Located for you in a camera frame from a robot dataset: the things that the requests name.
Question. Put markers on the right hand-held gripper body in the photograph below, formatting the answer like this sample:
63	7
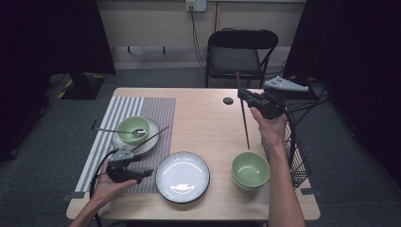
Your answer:
271	104

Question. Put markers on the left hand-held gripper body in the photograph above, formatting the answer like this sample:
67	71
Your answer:
121	171

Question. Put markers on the small white ribbed plate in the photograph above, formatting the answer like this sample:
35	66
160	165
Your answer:
153	138

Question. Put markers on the green bowl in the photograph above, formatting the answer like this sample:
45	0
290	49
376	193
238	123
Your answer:
250	170
132	123

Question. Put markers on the metal spoon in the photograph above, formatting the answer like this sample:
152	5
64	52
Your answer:
110	130

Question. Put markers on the large white ribbed plate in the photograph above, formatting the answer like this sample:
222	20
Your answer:
183	176

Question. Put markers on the person's left hand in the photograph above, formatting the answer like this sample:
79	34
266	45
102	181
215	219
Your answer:
107	189

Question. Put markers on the person's right hand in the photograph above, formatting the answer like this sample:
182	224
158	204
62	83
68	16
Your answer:
272	132

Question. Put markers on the black folding chair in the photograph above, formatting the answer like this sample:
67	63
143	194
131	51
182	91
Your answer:
236	60

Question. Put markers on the grey striped placemat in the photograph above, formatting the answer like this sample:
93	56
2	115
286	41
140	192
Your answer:
157	110

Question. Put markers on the grey floor tape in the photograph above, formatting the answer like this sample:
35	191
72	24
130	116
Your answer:
312	191
74	195

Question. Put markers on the black curtain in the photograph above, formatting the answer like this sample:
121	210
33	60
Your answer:
47	38
353	63

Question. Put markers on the white wall socket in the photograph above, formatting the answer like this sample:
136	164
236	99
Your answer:
196	5

